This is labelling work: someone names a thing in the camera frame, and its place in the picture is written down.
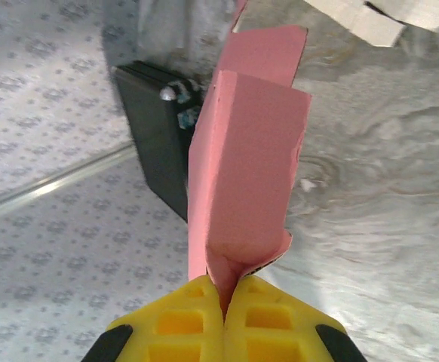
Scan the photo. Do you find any black case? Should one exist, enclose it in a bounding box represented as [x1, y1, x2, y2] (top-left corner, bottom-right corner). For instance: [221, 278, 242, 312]
[112, 60, 205, 224]

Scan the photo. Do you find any teal tube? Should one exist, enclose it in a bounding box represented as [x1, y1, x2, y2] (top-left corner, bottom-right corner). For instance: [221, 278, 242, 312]
[160, 78, 204, 131]

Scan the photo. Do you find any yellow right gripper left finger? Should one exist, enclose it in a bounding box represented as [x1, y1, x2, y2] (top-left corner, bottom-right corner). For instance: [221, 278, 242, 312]
[85, 274, 227, 362]

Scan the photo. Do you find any pink and white paper box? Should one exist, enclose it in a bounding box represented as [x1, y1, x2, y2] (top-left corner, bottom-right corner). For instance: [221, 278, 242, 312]
[186, 0, 313, 314]

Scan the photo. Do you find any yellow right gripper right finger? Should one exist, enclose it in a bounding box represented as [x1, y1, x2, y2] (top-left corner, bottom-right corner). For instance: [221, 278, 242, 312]
[223, 275, 367, 362]

